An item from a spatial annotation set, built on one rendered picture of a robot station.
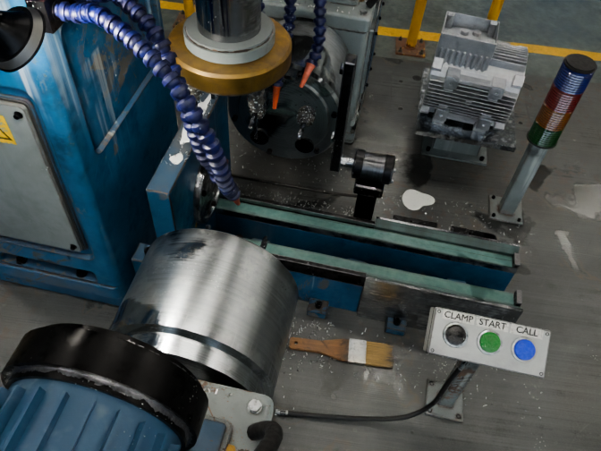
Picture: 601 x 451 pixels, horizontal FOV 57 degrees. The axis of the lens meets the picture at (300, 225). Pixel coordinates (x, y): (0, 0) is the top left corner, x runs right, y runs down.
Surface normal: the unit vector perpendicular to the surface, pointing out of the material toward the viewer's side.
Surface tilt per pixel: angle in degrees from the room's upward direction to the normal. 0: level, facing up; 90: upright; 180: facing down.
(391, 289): 90
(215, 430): 0
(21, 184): 90
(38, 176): 90
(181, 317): 2
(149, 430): 50
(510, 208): 90
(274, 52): 0
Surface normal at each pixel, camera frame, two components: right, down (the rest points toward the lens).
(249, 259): 0.45, -0.50
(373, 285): -0.21, 0.74
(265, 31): 0.06, -0.64
